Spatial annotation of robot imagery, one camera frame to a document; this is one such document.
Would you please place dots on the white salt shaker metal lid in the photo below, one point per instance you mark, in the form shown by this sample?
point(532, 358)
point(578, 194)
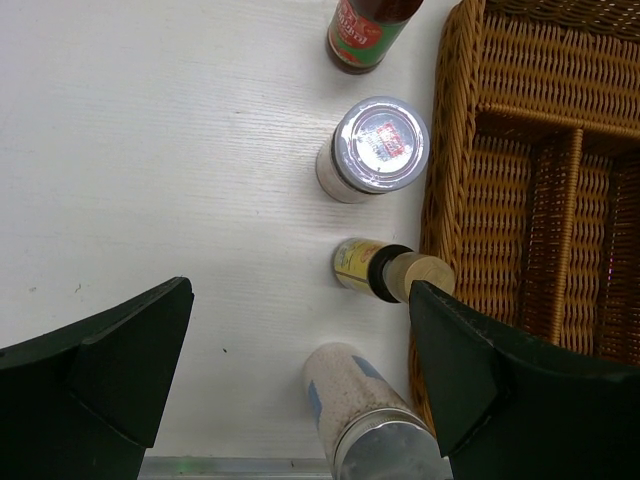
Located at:
point(367, 430)

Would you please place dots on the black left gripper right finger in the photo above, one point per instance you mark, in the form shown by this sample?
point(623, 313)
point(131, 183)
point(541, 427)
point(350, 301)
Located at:
point(508, 405)

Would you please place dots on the small yellow bottle wooden cap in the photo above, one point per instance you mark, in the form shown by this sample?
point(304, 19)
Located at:
point(387, 271)

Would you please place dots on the spice jar silver lid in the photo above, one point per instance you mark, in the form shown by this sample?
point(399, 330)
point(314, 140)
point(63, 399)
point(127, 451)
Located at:
point(380, 146)

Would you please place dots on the red sauce bottle green label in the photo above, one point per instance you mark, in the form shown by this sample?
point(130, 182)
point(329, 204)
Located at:
point(361, 32)

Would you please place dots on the brown wicker basket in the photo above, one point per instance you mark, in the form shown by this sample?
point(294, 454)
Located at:
point(532, 189)

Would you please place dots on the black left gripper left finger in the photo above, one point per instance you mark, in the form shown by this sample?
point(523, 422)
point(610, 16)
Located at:
point(86, 401)

